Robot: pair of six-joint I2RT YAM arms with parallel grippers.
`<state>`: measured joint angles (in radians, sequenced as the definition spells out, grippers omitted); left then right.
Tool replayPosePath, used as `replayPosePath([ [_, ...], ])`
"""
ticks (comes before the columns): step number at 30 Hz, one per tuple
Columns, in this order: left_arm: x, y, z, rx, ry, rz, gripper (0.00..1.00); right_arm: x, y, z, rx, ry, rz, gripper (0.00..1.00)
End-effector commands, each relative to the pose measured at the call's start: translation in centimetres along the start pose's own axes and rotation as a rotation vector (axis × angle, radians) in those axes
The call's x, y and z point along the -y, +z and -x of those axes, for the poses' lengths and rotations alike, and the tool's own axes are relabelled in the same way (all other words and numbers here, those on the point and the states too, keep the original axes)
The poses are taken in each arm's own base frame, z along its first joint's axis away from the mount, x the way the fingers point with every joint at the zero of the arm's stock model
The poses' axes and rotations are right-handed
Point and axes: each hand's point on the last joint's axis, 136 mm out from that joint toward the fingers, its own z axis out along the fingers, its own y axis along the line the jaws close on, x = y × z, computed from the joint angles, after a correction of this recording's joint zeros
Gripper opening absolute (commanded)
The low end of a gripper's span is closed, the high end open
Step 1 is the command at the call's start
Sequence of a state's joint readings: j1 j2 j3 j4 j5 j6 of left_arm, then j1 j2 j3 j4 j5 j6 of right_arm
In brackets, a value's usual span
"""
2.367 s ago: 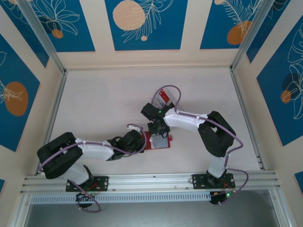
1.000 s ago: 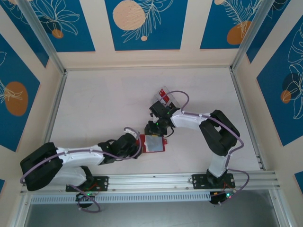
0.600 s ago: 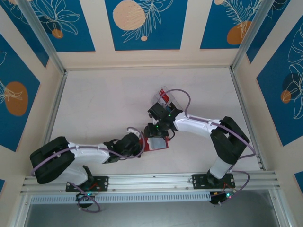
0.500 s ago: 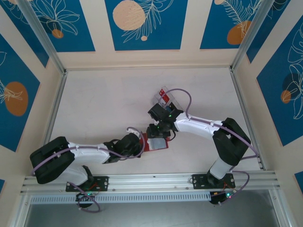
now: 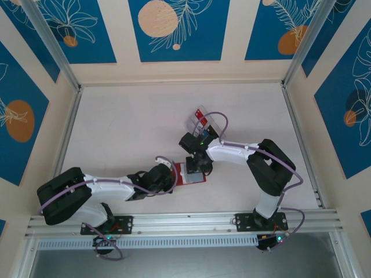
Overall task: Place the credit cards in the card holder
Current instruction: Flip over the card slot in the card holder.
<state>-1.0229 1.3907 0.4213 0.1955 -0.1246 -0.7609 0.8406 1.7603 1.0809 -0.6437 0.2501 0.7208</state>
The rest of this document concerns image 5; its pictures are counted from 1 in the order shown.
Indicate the red leather card holder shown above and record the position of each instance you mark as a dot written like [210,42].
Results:
[176,176]

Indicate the clear plastic card tray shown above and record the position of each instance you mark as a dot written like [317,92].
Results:
[214,121]

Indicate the red credit card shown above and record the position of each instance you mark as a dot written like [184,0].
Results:
[201,114]

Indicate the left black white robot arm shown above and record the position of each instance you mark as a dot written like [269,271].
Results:
[107,191]

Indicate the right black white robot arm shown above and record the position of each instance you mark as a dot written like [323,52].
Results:
[232,153]

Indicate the small circuit board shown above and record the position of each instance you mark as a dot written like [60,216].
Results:
[101,241]
[268,243]

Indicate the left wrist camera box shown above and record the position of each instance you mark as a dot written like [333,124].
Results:
[160,172]

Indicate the long aluminium mounting rail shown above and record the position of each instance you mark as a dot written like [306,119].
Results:
[188,223]

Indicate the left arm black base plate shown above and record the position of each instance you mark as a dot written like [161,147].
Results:
[124,224]

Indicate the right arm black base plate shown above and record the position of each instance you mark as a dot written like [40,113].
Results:
[243,223]

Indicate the aluminium table side rail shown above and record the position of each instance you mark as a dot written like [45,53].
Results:
[290,101]
[66,139]

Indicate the blue floral wall panel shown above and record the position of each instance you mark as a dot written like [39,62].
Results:
[95,34]
[333,130]
[203,43]
[17,87]
[261,29]

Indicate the aluminium frame post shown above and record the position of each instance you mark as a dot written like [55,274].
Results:
[53,43]
[313,43]

